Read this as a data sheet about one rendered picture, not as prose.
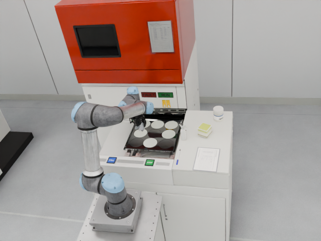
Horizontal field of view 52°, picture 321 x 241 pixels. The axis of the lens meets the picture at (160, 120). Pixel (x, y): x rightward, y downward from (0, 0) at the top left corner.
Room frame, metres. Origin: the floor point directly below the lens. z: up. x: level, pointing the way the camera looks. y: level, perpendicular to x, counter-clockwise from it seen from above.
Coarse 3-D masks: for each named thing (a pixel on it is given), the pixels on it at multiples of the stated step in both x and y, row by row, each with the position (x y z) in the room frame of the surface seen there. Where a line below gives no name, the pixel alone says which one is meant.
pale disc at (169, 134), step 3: (165, 132) 1.89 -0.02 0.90; (168, 132) 1.89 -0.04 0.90; (171, 132) 1.88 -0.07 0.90; (174, 132) 1.88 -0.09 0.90; (162, 135) 1.87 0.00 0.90; (165, 135) 1.86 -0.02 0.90; (168, 135) 1.86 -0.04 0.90; (171, 135) 1.85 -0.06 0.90; (174, 135) 1.85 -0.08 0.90; (168, 138) 1.83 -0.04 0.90
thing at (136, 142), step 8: (152, 120) 2.06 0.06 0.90; (160, 120) 2.05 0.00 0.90; (168, 120) 2.03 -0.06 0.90; (176, 120) 2.02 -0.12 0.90; (152, 128) 1.97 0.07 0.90; (160, 128) 1.95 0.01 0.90; (176, 128) 1.92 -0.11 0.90; (144, 136) 1.89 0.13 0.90; (152, 136) 1.87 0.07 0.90; (160, 136) 1.86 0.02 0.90; (176, 136) 1.83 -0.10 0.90; (128, 144) 1.82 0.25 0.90; (136, 144) 1.81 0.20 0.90; (160, 144) 1.77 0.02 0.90; (168, 144) 1.76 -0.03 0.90
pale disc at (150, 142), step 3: (150, 138) 1.85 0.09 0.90; (153, 138) 1.85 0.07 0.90; (144, 141) 1.83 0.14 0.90; (147, 141) 1.83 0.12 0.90; (150, 141) 1.82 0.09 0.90; (153, 141) 1.82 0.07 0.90; (156, 141) 1.81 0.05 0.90; (144, 144) 1.80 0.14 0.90; (147, 144) 1.79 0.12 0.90; (150, 144) 1.79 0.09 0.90; (153, 144) 1.78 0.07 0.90
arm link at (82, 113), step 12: (84, 108) 1.43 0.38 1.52; (84, 120) 1.39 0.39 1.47; (84, 132) 1.39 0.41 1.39; (96, 132) 1.42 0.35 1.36; (84, 144) 1.38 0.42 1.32; (96, 144) 1.39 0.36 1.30; (84, 156) 1.37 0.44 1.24; (96, 156) 1.37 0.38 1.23; (96, 168) 1.35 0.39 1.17; (84, 180) 1.33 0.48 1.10; (96, 180) 1.31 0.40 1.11; (96, 192) 1.28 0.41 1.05
